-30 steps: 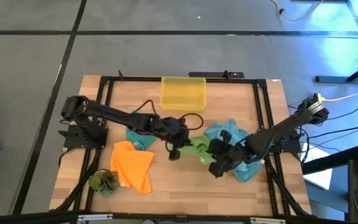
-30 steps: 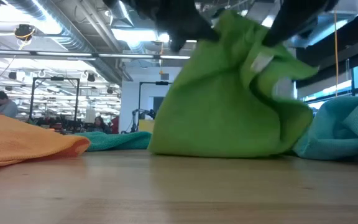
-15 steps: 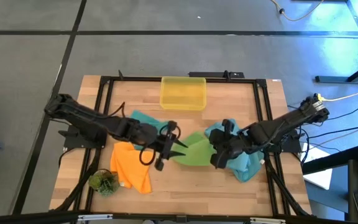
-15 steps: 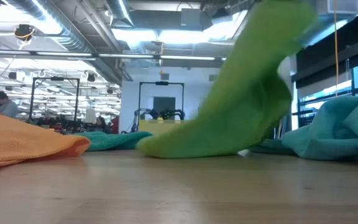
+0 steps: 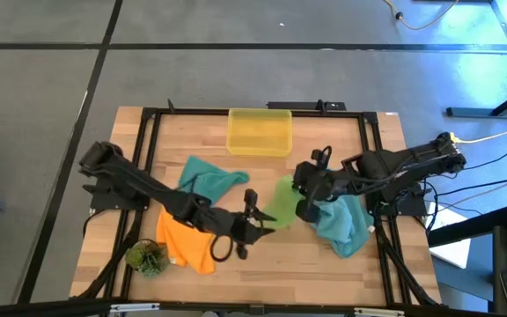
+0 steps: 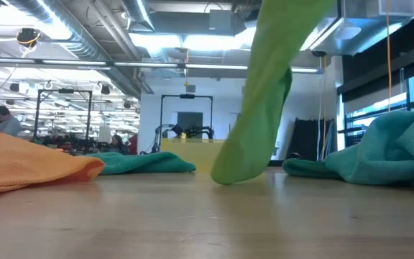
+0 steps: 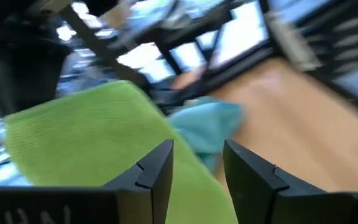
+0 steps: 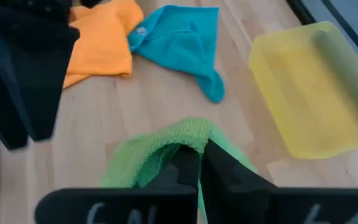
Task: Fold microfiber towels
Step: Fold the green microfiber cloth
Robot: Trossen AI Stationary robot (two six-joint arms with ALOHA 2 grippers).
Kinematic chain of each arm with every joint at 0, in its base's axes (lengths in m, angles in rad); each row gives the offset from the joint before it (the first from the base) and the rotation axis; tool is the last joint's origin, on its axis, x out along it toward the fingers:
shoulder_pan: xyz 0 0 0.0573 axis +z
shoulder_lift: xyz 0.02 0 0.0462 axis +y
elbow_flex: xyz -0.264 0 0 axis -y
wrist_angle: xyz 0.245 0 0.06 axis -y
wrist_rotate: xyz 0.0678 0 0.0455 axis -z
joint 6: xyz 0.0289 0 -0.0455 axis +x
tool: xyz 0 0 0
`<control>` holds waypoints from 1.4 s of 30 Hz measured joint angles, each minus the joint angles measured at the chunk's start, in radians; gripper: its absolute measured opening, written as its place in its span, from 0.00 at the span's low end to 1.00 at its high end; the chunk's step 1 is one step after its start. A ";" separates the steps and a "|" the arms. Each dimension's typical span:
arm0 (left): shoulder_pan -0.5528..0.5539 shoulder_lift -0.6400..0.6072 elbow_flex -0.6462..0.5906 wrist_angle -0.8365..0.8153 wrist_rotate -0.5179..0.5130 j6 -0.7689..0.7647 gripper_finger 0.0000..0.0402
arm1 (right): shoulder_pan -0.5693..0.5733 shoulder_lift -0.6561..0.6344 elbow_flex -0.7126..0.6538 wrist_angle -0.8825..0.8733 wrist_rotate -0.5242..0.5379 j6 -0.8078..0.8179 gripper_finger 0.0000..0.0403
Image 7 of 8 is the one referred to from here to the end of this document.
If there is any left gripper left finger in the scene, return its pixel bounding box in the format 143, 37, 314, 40
103, 139, 174, 224

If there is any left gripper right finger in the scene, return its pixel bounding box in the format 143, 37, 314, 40
223, 139, 325, 224

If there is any light blue microfiber towel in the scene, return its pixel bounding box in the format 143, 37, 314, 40
168, 96, 247, 174

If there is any green microfiber towel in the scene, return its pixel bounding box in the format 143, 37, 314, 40
4, 80, 239, 224

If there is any black plastic crate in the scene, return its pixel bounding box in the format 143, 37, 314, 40
296, 0, 358, 103

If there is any black aluminium table frame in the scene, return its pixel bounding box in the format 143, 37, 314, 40
59, 0, 358, 119

